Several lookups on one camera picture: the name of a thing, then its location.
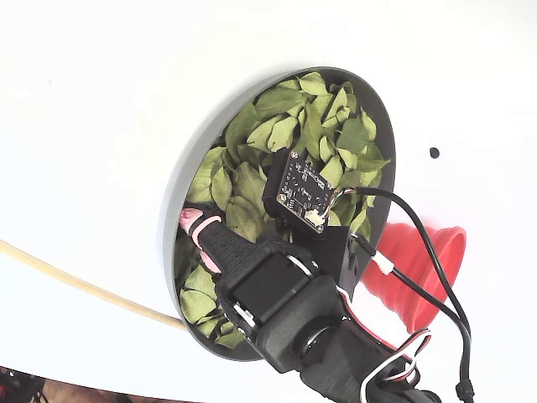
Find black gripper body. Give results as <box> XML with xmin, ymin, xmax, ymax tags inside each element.
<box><xmin>228</xmin><ymin>241</ymin><xmax>350</xmax><ymax>374</ymax></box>

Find pink covered gripper finger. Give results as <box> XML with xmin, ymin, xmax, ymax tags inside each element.
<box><xmin>179</xmin><ymin>207</ymin><xmax>270</xmax><ymax>291</ymax></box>
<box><xmin>200</xmin><ymin>249</ymin><xmax>258</xmax><ymax>342</ymax></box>

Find dark grey round bowl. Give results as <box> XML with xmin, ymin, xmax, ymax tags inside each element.
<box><xmin>157</xmin><ymin>66</ymin><xmax>397</xmax><ymax>362</ymax></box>

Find green leaves pile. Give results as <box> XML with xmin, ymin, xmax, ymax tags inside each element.
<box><xmin>175</xmin><ymin>71</ymin><xmax>391</xmax><ymax>349</ymax></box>

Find red collapsible silicone cup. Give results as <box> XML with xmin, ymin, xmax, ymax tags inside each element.
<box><xmin>361</xmin><ymin>222</ymin><xmax>468</xmax><ymax>337</ymax></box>

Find long wooden dowel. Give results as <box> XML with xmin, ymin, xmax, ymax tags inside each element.
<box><xmin>0</xmin><ymin>238</ymin><xmax>189</xmax><ymax>332</ymax></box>

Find red white servo wires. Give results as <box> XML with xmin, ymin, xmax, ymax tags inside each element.
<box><xmin>335</xmin><ymin>289</ymin><xmax>433</xmax><ymax>403</ymax></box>

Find small camera circuit board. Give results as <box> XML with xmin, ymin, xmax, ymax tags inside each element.
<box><xmin>275</xmin><ymin>149</ymin><xmax>338</xmax><ymax>234</ymax></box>

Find black cable loop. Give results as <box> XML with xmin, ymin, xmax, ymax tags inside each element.
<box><xmin>347</xmin><ymin>186</ymin><xmax>477</xmax><ymax>403</ymax></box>

